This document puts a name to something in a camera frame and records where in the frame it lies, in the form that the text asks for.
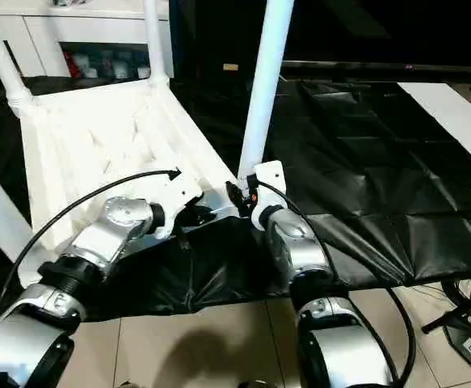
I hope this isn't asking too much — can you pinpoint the white plastic table top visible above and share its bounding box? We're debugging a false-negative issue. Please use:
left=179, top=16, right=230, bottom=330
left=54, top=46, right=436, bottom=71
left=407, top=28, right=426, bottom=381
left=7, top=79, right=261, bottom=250
left=7, top=76, right=246, bottom=286

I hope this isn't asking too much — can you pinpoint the black glossy mat cloth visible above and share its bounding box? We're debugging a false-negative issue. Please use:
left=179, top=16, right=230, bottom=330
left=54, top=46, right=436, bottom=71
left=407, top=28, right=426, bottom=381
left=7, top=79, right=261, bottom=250
left=0, top=74, right=471, bottom=324

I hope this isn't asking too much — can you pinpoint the white flat board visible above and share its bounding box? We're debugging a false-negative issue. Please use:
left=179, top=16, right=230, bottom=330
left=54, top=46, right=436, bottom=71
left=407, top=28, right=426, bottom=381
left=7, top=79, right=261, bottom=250
left=396, top=80, right=471, bottom=179

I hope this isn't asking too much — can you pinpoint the black stand foot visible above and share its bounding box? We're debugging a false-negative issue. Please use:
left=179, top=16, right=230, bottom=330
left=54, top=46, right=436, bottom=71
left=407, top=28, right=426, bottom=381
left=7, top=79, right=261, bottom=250
left=420, top=298, right=471, bottom=335

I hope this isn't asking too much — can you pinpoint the white glass door cabinet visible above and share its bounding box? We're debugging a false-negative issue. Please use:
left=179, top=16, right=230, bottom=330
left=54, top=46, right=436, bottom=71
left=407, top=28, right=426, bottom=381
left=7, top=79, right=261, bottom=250
left=0, top=0, right=175, bottom=80

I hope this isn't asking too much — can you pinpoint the black labelled stand base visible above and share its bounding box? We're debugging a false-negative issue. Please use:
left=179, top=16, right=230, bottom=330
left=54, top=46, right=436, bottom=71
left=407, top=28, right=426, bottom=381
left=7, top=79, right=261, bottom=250
left=444, top=317, right=471, bottom=369

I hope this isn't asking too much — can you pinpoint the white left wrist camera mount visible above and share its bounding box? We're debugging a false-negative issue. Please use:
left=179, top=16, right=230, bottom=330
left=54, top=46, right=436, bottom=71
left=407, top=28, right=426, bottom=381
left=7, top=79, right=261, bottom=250
left=156, top=169, right=204, bottom=239

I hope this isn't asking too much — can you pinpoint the black coiled floor cable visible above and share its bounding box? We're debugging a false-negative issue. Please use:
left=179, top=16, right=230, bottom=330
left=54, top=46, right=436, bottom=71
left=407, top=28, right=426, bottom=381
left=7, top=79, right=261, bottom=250
left=440, top=276, right=471, bottom=324

